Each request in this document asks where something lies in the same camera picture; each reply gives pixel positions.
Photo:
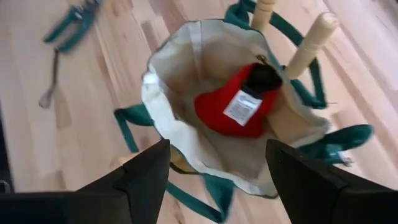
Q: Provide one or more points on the red gardening glove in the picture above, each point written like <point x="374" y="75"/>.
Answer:
<point x="214" y="115"/>

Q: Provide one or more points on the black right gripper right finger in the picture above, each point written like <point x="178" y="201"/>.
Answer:
<point x="326" y="202"/>

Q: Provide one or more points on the cream gardening bag green trim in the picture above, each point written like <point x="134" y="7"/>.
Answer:
<point x="192" y="62"/>

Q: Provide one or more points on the slim metal hand tool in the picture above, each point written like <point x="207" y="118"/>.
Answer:
<point x="55" y="71"/>

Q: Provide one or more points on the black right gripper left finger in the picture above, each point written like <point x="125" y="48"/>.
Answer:
<point x="93" y="208"/>

